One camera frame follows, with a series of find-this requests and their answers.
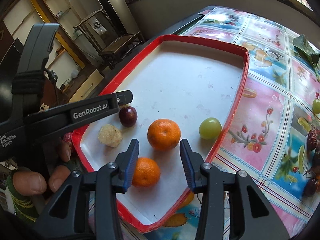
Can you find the red rimmed white tray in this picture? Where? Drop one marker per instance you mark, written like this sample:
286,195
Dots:
181,78

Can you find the green grape on table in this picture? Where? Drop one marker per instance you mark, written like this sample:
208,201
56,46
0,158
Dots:
316,106

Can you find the orange mandarin front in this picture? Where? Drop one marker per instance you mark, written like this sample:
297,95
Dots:
163,134

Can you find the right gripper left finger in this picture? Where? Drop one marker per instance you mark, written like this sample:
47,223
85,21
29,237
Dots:
85,205

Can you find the red date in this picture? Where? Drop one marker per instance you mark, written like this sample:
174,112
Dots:
313,140

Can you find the wooden cabinet drawer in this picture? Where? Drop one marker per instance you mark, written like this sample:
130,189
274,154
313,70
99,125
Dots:
86,88

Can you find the orange mandarin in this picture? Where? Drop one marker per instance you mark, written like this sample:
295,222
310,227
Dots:
163,134
147,173

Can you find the large green leaf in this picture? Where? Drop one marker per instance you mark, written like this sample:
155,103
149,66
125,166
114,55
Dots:
306,52

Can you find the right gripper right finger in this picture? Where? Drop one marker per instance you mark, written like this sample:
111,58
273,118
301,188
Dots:
251,214

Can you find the dark red plum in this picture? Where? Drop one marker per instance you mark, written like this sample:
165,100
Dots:
128,116

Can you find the person left hand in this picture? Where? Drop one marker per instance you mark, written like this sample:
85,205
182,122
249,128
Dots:
54,157

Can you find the floral plastic tablecloth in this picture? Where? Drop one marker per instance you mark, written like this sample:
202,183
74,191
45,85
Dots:
269,132

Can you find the pale cake piece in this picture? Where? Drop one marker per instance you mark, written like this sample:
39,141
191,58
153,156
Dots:
110,136

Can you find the dark wooden chair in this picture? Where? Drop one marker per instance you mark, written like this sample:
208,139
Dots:
111,46

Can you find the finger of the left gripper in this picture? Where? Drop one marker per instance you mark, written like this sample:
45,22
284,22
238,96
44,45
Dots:
124,97

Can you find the green grape in tray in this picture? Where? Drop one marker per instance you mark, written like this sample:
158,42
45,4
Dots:
210,129

